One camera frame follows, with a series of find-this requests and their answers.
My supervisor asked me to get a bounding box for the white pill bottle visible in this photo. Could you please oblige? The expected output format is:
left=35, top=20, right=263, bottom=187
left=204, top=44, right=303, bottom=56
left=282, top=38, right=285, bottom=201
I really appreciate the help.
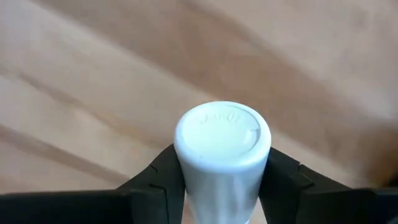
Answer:
left=173, top=100, right=272, bottom=224

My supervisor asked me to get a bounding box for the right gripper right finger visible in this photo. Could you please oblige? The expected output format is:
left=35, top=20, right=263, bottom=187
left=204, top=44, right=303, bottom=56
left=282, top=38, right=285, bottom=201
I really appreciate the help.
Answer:
left=258, top=146, right=374, bottom=224

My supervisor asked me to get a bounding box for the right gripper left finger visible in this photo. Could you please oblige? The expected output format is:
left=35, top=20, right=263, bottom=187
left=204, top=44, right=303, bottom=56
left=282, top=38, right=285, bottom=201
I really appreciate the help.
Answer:
left=115, top=144, right=187, bottom=224

